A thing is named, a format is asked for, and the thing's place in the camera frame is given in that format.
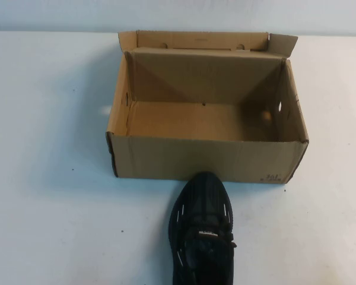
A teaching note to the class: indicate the black knit sneaker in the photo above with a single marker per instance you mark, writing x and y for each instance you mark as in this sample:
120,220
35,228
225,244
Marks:
201,207

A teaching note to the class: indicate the brown cardboard shoe box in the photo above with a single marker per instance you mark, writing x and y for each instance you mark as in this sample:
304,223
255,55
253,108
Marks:
195,157

